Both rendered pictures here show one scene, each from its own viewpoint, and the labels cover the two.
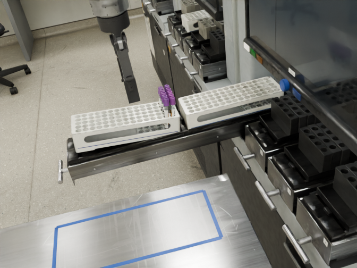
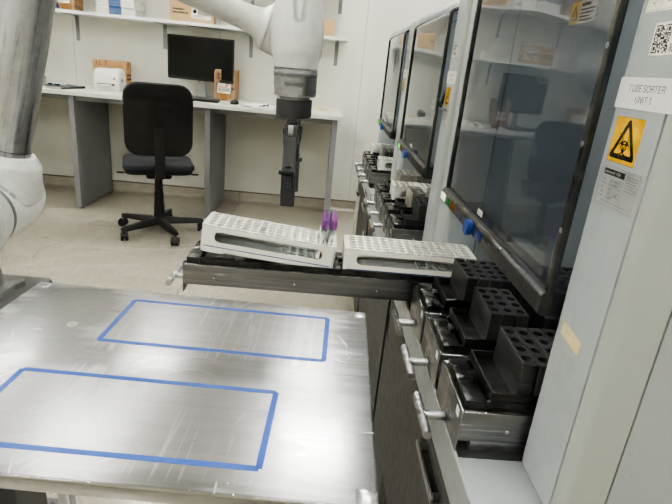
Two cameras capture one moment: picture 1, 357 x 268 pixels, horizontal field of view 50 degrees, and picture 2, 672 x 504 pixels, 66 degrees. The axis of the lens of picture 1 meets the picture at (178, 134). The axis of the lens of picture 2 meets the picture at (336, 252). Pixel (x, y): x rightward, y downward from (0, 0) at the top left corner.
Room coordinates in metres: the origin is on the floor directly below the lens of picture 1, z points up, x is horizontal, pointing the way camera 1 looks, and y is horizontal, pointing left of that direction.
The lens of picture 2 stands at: (-0.17, -0.13, 1.24)
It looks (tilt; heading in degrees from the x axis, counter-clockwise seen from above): 20 degrees down; 6
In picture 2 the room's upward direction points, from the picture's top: 6 degrees clockwise
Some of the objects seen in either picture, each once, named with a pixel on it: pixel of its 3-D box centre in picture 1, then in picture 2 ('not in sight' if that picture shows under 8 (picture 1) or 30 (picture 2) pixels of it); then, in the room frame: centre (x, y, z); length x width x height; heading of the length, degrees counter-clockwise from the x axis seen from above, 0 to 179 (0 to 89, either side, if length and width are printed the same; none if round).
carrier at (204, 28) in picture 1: (204, 30); (411, 198); (1.53, -0.18, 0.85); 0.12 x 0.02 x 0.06; 10
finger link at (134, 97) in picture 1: (132, 90); (287, 189); (0.86, 0.10, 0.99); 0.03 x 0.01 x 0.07; 99
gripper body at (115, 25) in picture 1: (116, 30); (293, 120); (0.92, 0.11, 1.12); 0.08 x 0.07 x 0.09; 9
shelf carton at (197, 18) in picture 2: not in sight; (193, 12); (4.07, 1.65, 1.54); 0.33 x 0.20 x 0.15; 106
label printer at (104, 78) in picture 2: not in sight; (109, 79); (3.81, 2.23, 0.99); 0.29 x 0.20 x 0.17; 17
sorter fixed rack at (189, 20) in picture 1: (215, 17); (431, 195); (1.69, -0.25, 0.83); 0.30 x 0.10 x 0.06; 99
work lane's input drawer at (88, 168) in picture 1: (175, 132); (327, 274); (0.94, 0.01, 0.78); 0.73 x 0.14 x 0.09; 99
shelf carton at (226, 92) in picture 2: not in sight; (226, 84); (4.12, 1.38, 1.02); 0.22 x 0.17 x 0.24; 9
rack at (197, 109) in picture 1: (230, 103); (406, 259); (0.96, -0.17, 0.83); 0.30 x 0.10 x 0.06; 99
